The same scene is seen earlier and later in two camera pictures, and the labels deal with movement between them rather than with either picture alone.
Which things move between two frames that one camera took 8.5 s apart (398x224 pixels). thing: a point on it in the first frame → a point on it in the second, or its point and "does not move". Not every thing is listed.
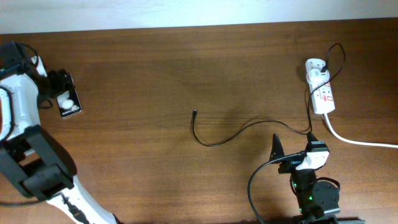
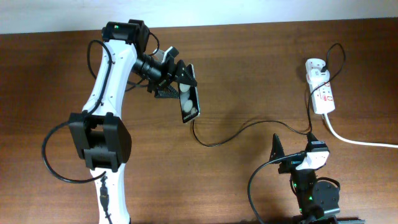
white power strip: (321, 94) does not move
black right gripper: (290, 163) does not move
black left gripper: (60, 86) → (171, 75)
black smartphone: (69, 102) → (189, 99)
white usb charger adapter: (316, 76) does not move
